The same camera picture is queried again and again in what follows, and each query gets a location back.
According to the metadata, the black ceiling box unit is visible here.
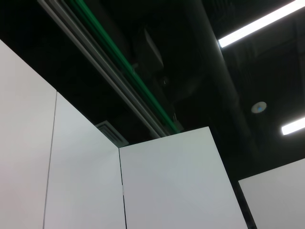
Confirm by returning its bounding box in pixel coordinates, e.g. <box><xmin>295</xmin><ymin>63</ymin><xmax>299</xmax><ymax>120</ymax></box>
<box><xmin>132</xmin><ymin>23</ymin><xmax>165</xmax><ymax>72</ymax></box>

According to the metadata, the ceiling air vent grille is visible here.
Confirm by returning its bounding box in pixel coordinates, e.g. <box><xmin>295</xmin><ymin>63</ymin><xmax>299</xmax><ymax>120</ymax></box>
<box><xmin>95</xmin><ymin>121</ymin><xmax>130</xmax><ymax>147</ymax></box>

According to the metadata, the round ceiling sensor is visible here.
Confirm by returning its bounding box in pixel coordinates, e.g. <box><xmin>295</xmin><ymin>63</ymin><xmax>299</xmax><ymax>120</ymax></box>
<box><xmin>251</xmin><ymin>101</ymin><xmax>267</xmax><ymax>114</ymax></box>

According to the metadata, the white ceiling light strip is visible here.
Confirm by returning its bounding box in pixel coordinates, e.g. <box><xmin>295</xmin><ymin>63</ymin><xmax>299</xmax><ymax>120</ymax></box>
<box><xmin>281</xmin><ymin>118</ymin><xmax>305</xmax><ymax>136</ymax></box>
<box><xmin>218</xmin><ymin>0</ymin><xmax>305</xmax><ymax>48</ymax></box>

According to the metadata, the green ceiling rail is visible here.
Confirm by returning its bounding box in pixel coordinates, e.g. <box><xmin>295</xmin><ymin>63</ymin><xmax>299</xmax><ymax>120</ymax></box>
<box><xmin>69</xmin><ymin>0</ymin><xmax>184</xmax><ymax>134</ymax></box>

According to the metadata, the grey ceiling rail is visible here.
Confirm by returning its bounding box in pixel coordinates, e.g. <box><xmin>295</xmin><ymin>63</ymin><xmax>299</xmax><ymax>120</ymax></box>
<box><xmin>37</xmin><ymin>0</ymin><xmax>165</xmax><ymax>139</ymax></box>

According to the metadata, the black ceiling duct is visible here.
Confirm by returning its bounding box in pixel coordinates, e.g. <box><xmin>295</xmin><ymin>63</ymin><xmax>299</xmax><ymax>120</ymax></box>
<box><xmin>166</xmin><ymin>0</ymin><xmax>263</xmax><ymax>172</ymax></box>

